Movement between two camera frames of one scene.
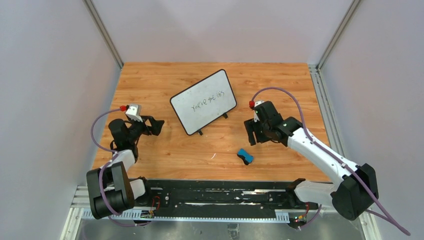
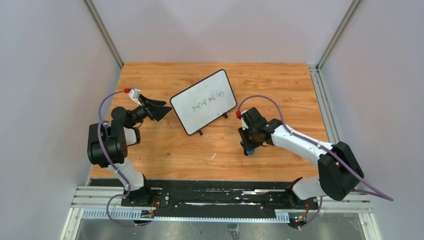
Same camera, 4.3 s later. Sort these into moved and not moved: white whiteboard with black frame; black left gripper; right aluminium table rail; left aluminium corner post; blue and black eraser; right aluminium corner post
Moved: black left gripper; blue and black eraser
Not moved: right aluminium corner post; left aluminium corner post; white whiteboard with black frame; right aluminium table rail
